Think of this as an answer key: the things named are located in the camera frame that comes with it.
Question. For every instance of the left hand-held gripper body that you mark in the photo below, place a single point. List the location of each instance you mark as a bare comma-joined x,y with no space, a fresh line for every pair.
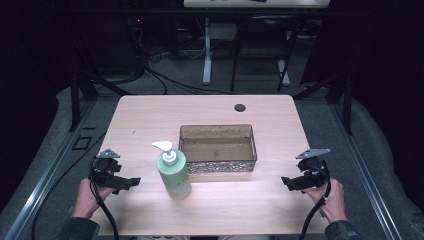
105,166

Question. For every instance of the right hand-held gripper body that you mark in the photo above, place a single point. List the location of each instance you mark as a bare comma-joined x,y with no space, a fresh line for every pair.
315,168

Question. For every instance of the green pump bottle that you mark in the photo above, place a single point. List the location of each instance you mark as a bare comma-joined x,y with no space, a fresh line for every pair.
175,176

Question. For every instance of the clear brown plastic container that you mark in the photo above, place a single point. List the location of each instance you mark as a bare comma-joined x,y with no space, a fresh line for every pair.
218,151

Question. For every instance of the person's right hand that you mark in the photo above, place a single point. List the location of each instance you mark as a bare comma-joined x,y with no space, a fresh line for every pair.
333,201

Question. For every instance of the person's left hand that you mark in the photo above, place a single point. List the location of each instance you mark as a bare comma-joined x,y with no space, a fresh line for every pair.
86,200

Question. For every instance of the black metal stand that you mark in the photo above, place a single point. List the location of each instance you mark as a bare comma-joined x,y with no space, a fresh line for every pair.
76,100
346,100

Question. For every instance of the black chair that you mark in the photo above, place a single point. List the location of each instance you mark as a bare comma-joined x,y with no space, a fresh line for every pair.
263,36

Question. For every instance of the white desk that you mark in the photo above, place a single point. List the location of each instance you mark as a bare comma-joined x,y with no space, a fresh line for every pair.
207,50

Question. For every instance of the aluminium floor rail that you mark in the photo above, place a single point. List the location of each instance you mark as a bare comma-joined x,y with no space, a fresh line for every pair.
40,193
366,180

